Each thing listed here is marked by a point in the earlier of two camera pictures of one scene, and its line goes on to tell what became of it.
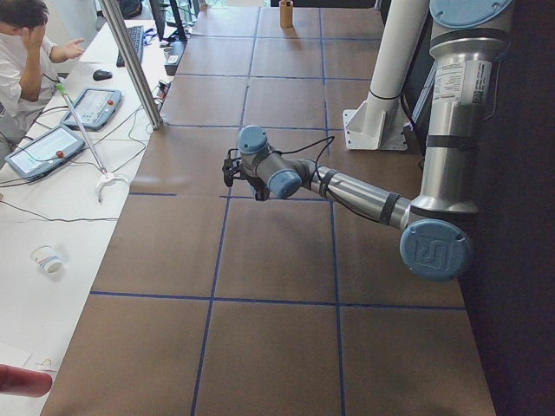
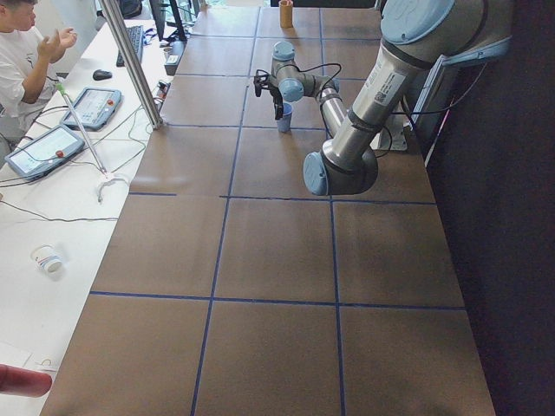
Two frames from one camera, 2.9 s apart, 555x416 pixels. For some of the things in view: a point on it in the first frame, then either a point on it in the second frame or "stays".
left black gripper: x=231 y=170 -> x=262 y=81
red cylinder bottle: x=22 y=382 stays
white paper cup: x=48 y=260 stays
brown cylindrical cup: x=286 y=14 stays
